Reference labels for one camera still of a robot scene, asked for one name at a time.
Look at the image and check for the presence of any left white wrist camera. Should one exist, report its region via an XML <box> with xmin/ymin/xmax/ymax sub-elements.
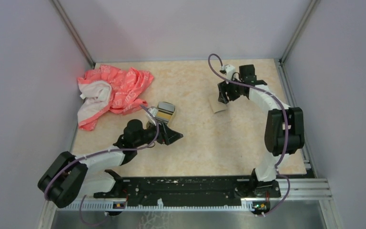
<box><xmin>146</xmin><ymin>106</ymin><xmax>158</xmax><ymax>124</ymax></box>

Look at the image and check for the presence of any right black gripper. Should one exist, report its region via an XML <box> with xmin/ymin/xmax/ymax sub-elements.
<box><xmin>218</xmin><ymin>75</ymin><xmax>244</xmax><ymax>104</ymax></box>

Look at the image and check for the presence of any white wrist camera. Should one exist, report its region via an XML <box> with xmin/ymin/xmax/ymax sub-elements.
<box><xmin>220</xmin><ymin>64</ymin><xmax>236</xmax><ymax>80</ymax></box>
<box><xmin>146</xmin><ymin>106</ymin><xmax>158</xmax><ymax>124</ymax></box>

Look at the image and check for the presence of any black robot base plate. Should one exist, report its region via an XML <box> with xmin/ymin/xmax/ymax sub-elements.
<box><xmin>93</xmin><ymin>175</ymin><xmax>282</xmax><ymax>207</ymax></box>

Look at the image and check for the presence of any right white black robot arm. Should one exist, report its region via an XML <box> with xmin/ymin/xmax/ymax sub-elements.
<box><xmin>218</xmin><ymin>64</ymin><xmax>305</xmax><ymax>197</ymax></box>

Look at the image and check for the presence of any cream card holder tray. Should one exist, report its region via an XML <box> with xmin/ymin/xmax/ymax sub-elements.
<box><xmin>155</xmin><ymin>101</ymin><xmax>176</xmax><ymax>125</ymax></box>

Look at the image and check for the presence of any pink white crumpled cloth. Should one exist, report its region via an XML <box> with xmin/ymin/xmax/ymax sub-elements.
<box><xmin>77</xmin><ymin>64</ymin><xmax>154</xmax><ymax>131</ymax></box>

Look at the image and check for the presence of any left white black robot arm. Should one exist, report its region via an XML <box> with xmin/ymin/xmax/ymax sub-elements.
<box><xmin>37</xmin><ymin>119</ymin><xmax>183</xmax><ymax>208</ymax></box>

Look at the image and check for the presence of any beige card sleeve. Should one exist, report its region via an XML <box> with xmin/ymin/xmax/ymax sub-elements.
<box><xmin>208</xmin><ymin>94</ymin><xmax>228</xmax><ymax>114</ymax></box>

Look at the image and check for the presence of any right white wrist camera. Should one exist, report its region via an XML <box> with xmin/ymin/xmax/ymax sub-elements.
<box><xmin>220</xmin><ymin>64</ymin><xmax>236</xmax><ymax>80</ymax></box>

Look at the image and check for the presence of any aluminium front frame rail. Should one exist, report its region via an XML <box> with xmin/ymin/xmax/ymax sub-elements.
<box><xmin>53</xmin><ymin>176</ymin><xmax>332</xmax><ymax>218</ymax></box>

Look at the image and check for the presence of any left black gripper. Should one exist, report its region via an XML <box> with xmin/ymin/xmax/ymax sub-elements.
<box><xmin>134</xmin><ymin>118</ymin><xmax>183</xmax><ymax>148</ymax></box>

